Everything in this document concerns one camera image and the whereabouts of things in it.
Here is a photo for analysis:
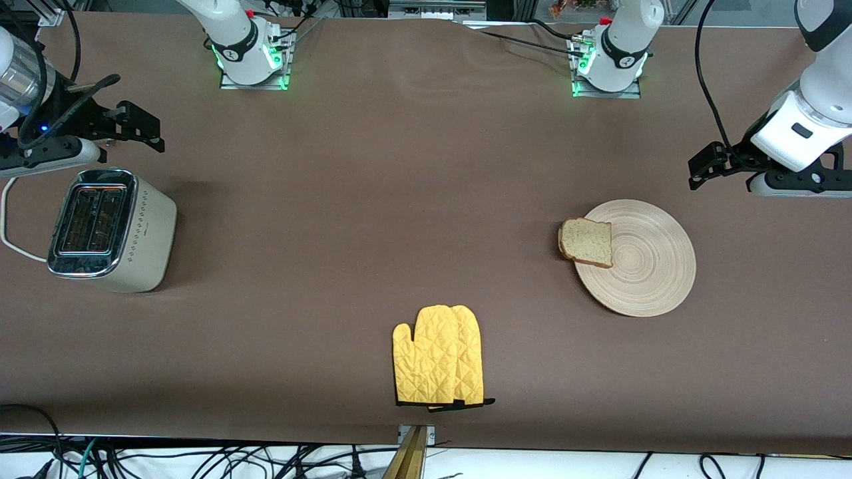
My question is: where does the round wooden plate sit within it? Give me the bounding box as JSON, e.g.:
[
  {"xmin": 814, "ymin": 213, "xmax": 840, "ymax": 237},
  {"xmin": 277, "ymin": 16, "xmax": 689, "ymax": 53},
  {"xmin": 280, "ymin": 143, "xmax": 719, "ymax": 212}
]
[{"xmin": 574, "ymin": 199, "xmax": 697, "ymax": 318}]

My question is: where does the slice of brown bread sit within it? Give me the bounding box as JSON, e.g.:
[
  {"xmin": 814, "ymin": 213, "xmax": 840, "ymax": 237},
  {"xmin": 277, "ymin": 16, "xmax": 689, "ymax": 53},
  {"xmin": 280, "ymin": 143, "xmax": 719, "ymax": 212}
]
[{"xmin": 558, "ymin": 218, "xmax": 614, "ymax": 269}]

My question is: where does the aluminium frame profile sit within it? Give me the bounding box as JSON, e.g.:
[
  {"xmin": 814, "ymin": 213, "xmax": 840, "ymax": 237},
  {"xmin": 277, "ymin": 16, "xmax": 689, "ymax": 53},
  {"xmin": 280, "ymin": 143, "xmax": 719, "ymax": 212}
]
[{"xmin": 37, "ymin": 0, "xmax": 69, "ymax": 27}]

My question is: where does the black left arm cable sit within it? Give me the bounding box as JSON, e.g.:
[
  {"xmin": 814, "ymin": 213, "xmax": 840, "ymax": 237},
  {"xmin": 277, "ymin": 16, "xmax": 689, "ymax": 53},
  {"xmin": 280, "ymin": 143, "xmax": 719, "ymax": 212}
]
[{"xmin": 694, "ymin": 0, "xmax": 736, "ymax": 157}]

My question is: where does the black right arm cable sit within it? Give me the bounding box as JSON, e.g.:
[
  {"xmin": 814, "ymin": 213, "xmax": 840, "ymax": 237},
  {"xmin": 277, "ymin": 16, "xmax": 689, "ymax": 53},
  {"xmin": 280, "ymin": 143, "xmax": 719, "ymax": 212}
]
[{"xmin": 17, "ymin": 0, "xmax": 122, "ymax": 151}]

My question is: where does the black cable across table edge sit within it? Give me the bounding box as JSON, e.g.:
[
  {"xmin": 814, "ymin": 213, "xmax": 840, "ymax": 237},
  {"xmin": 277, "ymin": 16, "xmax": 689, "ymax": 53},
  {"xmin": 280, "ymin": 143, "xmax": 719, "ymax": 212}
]
[{"xmin": 476, "ymin": 29, "xmax": 590, "ymax": 61}]

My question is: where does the grey metal frame bar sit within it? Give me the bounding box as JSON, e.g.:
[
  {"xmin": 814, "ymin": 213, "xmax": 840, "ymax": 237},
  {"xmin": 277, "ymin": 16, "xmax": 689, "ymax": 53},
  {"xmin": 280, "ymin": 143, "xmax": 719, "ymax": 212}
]
[{"xmin": 389, "ymin": 0, "xmax": 488, "ymax": 21}]

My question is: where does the black cable at base plate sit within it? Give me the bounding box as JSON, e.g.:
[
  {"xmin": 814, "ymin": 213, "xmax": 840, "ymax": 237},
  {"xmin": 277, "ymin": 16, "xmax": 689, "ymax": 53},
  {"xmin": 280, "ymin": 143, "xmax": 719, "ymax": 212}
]
[{"xmin": 266, "ymin": 0, "xmax": 328, "ymax": 53}]

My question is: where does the cream and chrome toaster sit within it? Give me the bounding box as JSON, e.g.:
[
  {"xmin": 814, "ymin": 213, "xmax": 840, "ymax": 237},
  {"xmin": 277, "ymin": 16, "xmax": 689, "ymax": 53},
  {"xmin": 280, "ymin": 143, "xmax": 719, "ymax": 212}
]
[{"xmin": 47, "ymin": 168, "xmax": 178, "ymax": 294}]

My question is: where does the tangle of black floor cables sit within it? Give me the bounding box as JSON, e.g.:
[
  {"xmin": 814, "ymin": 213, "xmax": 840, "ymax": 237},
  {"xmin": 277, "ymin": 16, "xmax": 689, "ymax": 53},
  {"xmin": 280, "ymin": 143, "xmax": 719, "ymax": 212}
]
[{"xmin": 0, "ymin": 402, "xmax": 400, "ymax": 479}]

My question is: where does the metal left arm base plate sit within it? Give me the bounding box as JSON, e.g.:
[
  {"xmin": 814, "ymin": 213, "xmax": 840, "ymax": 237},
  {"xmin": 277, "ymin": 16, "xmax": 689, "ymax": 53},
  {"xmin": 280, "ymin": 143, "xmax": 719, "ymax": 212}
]
[{"xmin": 568, "ymin": 33, "xmax": 644, "ymax": 100}]

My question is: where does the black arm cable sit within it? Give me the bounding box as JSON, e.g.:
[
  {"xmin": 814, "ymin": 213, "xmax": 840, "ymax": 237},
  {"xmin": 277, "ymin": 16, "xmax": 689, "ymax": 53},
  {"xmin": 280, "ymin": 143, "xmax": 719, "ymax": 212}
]
[
  {"xmin": 694, "ymin": 0, "xmax": 736, "ymax": 157},
  {"xmin": 17, "ymin": 0, "xmax": 122, "ymax": 151}
]

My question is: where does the white toaster power cord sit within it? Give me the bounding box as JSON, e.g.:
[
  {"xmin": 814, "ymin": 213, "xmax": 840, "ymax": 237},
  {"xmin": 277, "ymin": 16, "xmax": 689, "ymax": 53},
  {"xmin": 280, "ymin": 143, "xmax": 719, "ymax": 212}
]
[{"xmin": 0, "ymin": 176, "xmax": 51, "ymax": 263}]

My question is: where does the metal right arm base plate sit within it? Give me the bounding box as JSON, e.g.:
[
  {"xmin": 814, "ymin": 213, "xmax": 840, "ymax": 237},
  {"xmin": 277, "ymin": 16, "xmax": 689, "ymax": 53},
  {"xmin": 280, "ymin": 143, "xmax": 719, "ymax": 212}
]
[{"xmin": 219, "ymin": 25, "xmax": 294, "ymax": 91}]

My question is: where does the yellow quilted oven mitt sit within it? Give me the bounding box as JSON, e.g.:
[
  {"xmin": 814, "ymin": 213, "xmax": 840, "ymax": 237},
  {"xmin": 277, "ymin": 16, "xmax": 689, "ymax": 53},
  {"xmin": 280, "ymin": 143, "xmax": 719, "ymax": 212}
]
[
  {"xmin": 453, "ymin": 305, "xmax": 497, "ymax": 412},
  {"xmin": 392, "ymin": 305, "xmax": 467, "ymax": 406}
]

